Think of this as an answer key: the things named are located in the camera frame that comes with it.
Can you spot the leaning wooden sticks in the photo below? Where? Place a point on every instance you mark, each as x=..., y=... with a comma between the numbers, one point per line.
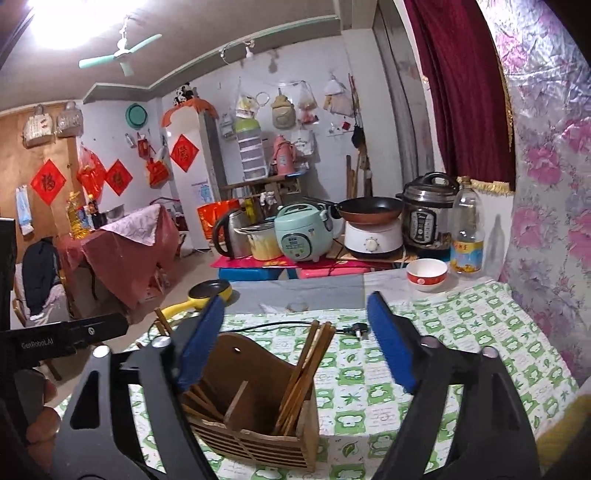
x=360, y=170

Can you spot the white plastic bag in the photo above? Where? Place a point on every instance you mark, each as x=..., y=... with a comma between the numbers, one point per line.
x=337, y=99

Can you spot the black hanging ladle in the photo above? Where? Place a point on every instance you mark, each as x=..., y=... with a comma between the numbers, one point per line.
x=358, y=137

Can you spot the grey table cloth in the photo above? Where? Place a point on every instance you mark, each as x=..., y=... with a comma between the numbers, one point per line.
x=300, y=288

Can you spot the red gift bag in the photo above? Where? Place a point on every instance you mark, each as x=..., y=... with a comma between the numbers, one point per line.
x=217, y=213

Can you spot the steel pressure cooker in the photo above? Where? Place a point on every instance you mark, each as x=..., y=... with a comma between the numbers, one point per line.
x=427, y=221

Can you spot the white meter box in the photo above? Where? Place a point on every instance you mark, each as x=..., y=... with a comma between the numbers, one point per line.
x=226, y=127

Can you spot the white and pink cloth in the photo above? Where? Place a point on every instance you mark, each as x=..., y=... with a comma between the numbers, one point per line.
x=134, y=226

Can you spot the beige handbag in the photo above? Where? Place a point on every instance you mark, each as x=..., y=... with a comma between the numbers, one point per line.
x=69, y=122
x=39, y=129

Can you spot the teal ceiling fan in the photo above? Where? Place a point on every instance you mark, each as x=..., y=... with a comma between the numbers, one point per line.
x=122, y=53

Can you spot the ceiling light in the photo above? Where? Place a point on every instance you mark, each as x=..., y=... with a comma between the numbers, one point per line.
x=64, y=18

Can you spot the green checked tablecloth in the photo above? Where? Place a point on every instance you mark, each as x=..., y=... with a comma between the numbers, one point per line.
x=360, y=392

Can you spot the wooden board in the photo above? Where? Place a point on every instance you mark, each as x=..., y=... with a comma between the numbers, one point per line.
x=337, y=254

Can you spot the plastic bag with yellow contents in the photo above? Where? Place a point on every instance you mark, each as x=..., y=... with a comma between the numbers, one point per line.
x=244, y=106

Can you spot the pink thermos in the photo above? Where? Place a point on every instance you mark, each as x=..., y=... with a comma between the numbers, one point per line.
x=282, y=157

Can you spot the white tote bag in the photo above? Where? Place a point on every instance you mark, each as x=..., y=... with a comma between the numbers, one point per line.
x=303, y=144

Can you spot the pink and blue low table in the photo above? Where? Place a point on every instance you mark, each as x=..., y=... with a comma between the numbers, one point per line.
x=258, y=264

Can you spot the white refrigerator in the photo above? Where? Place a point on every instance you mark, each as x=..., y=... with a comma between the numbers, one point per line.
x=203, y=217

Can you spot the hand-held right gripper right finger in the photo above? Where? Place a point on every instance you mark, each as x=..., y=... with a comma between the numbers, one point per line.
x=392, y=346

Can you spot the floral plastic sheet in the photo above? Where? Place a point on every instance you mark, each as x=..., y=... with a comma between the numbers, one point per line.
x=554, y=184

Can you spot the red and white bowl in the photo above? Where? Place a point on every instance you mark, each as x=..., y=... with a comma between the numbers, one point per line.
x=427, y=274

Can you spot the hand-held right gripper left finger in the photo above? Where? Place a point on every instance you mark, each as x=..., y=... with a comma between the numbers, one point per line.
x=203, y=341

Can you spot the plastic drawer tower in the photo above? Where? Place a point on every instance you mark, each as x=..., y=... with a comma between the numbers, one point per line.
x=251, y=152

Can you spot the red hanging pouch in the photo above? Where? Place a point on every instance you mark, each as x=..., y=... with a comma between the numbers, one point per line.
x=143, y=146

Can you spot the dark red curtain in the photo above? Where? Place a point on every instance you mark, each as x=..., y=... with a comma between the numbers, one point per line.
x=461, y=92

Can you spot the brown wooden utensil holder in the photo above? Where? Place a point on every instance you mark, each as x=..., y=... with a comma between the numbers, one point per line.
x=258, y=447

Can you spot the blue and white towel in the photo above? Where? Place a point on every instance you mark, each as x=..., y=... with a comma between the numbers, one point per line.
x=24, y=212

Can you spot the panda plush toy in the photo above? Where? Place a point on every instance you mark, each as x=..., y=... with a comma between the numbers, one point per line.
x=184, y=94

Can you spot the brown frying pan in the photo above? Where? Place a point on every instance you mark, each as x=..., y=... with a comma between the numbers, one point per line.
x=369, y=208

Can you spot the wall light bulb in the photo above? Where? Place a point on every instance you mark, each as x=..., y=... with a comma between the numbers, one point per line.
x=250, y=51

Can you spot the grey metal column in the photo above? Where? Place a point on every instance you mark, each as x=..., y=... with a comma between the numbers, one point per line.
x=404, y=101

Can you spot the person's left hand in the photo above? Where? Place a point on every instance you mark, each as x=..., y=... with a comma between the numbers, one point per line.
x=44, y=422

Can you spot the table with red cover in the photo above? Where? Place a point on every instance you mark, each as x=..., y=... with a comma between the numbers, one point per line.
x=120, y=272

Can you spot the red diamond decal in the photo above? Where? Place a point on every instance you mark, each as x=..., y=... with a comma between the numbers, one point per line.
x=48, y=182
x=119, y=177
x=184, y=152

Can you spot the plastic bag with red contents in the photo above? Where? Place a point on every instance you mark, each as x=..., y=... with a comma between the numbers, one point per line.
x=308, y=108

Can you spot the clear plastic bottle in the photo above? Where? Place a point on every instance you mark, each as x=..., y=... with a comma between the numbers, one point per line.
x=467, y=230

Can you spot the teal rice cooker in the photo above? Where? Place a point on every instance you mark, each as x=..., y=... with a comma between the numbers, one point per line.
x=302, y=235

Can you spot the orange decoration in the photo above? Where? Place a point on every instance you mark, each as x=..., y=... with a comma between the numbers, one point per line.
x=194, y=108

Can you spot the bundle of wooden chopsticks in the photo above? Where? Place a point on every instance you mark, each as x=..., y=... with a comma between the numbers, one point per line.
x=304, y=369

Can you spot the large red hanging decoration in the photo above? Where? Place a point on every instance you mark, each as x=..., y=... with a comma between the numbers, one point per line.
x=91, y=175

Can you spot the black jacket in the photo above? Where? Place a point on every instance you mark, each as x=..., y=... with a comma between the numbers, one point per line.
x=41, y=277

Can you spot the beige backpack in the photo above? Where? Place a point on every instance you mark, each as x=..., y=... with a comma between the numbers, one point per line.
x=282, y=110

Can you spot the wooden shelf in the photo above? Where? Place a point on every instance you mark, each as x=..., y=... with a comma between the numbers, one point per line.
x=258, y=183

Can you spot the small red hanging decoration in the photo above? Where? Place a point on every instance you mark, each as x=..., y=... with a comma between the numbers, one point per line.
x=158, y=173

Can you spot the yellow frying pan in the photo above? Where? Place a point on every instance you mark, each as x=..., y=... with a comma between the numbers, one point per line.
x=210, y=290

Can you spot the white poster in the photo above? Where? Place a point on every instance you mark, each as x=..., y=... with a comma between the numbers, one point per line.
x=202, y=191

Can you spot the steel electric kettle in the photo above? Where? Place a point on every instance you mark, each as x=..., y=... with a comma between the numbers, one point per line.
x=231, y=235

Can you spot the teal round plate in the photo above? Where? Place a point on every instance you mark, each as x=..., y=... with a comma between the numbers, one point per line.
x=136, y=115

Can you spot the wooden chopstick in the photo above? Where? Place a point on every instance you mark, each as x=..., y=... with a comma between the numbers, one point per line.
x=160, y=318
x=167, y=328

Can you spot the white electric cooker base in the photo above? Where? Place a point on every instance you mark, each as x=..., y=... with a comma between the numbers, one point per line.
x=374, y=240

